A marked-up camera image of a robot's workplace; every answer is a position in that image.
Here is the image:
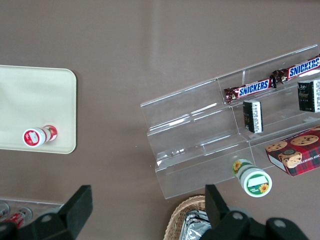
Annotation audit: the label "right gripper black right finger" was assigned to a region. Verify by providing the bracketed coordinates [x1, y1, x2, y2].
[201, 183, 266, 240]

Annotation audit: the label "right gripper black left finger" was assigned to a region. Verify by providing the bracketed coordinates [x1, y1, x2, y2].
[24, 184, 94, 240]

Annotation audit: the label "oval light wicker basket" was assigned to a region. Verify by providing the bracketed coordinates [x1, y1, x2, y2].
[165, 195, 213, 240]

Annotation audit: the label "beige plastic tray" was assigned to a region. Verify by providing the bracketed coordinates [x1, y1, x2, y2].
[0, 64, 77, 155]

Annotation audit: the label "clear acrylic bottle rack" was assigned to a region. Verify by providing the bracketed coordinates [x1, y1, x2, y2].
[0, 196, 65, 226]

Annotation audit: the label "stacked aluminium foil trays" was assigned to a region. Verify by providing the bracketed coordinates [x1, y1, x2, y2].
[180, 208, 213, 240]

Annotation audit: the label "green lidded sunflower jar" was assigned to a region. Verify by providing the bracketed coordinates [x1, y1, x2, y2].
[232, 158, 273, 198]

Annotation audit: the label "clear acrylic stepped shelf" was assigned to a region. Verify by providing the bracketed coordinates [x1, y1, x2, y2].
[216, 43, 320, 177]
[139, 77, 254, 200]

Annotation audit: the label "red lidded yogurt jar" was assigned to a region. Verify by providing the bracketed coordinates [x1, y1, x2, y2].
[22, 124, 59, 149]

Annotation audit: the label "red tartan cookie box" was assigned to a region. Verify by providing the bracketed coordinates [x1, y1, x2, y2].
[264, 124, 320, 178]

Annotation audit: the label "small black white box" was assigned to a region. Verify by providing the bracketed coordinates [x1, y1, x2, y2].
[297, 79, 320, 114]
[242, 99, 264, 134]

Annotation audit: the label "Snickers chocolate bar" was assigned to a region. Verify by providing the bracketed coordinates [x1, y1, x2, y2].
[271, 53, 320, 85]
[222, 79, 277, 105]

